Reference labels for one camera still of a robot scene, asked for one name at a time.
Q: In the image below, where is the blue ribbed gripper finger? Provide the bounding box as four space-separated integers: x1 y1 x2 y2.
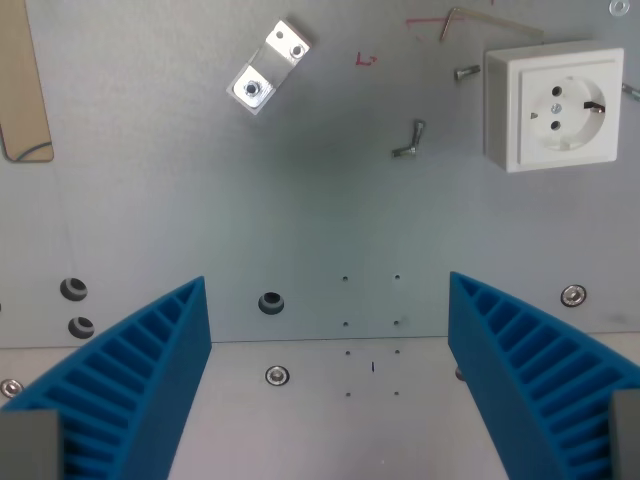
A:
447 271 640 480
0 275 212 480

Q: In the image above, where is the tan wooden board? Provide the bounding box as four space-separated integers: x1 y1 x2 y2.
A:
0 0 55 163

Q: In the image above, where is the shiny metal Z bracket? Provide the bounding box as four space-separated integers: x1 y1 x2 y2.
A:
225 18 313 117

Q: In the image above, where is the metal hex allen key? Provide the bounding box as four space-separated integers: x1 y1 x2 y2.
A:
439 6 545 43

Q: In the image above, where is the white wall power socket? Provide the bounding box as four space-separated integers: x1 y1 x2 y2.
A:
482 39 626 174

